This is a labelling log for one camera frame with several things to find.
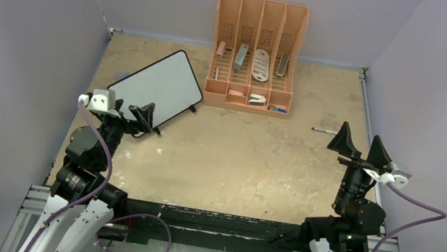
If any peach plastic desk organizer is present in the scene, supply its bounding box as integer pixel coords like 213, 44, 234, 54
203, 0, 309, 119

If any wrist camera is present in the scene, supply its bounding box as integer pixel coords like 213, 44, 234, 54
77, 89, 116, 116
364, 162, 412, 189

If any small white stick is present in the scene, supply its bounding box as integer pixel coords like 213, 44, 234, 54
214, 67, 220, 80

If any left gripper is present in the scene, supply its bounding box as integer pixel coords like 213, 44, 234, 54
91, 94, 154, 174

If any black framed whiteboard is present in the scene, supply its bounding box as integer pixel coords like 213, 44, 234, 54
108, 50, 203, 134

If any white red marker pen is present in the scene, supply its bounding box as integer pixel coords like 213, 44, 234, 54
311, 128, 337, 135

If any pink flat item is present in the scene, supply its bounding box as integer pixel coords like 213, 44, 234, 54
227, 89, 245, 97

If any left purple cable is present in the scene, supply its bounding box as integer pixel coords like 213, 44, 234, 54
20, 96, 191, 252

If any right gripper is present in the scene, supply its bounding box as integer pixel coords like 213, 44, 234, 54
317, 119, 395, 218

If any white grey tape dispenser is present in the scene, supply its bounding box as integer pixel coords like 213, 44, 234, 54
247, 93, 267, 106

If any grey eraser block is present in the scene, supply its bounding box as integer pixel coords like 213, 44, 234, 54
276, 53, 290, 78

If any grey green box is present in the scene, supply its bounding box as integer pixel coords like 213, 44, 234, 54
232, 43, 249, 73

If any black aluminium base frame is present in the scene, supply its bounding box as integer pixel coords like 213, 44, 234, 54
1, 179, 418, 252

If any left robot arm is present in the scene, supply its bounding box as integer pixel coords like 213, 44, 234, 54
17, 90, 155, 252

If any blue grey small item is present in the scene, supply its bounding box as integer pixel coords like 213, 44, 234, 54
268, 105, 287, 114

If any white oval perforated plate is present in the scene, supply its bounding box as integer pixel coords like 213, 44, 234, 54
251, 49, 270, 83

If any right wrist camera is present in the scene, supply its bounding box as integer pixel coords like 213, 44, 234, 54
364, 162, 412, 189

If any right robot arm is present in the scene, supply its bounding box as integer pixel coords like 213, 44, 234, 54
298, 122, 392, 252

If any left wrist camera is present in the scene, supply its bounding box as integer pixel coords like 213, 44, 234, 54
77, 89, 116, 116

